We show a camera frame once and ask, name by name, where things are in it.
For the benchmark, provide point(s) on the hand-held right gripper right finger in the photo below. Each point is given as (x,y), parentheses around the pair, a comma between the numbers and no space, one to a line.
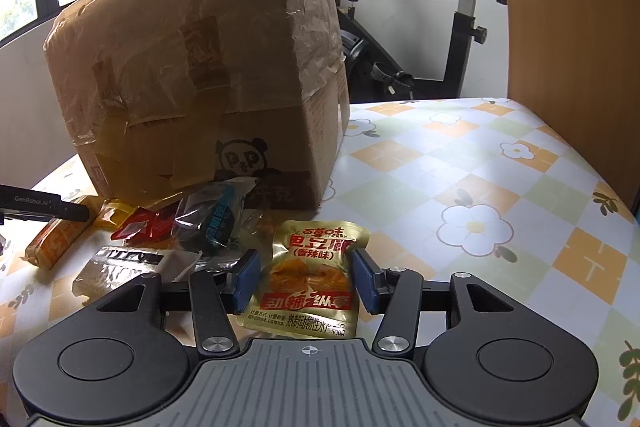
(365,282)

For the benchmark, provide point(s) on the silver black snack packet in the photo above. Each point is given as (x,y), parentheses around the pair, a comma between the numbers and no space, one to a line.
(115,267)

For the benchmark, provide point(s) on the clear plastic snack packet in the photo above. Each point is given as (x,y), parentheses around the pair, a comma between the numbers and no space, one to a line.
(257,232)

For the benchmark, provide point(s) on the red snack packet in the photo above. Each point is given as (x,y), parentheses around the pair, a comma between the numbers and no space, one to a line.
(145,224)

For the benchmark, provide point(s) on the clear blue snack packet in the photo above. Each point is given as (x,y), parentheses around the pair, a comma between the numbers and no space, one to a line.
(200,227)

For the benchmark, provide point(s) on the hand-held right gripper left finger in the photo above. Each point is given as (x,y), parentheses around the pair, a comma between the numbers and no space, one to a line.
(247,282)

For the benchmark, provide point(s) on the cardboard box with plastic liner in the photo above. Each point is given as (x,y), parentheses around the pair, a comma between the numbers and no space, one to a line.
(200,57)

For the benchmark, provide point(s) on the orange snack bar packet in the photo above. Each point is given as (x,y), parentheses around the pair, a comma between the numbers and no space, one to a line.
(55,242)

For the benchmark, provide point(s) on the black exercise bike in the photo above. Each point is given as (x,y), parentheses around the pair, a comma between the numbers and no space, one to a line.
(462,57)

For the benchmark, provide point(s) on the golden snack packet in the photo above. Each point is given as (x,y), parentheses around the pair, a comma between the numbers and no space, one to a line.
(305,277)

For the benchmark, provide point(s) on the floral checked tablecloth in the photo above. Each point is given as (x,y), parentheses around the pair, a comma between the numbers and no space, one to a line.
(450,167)

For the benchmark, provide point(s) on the brown wooden board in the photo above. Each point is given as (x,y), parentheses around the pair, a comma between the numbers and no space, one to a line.
(575,32)

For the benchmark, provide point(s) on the small yellow snack packet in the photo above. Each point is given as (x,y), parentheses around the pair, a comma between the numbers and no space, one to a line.
(112,214)

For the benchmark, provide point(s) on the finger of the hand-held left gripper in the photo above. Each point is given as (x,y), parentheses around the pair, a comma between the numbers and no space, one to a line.
(45,204)

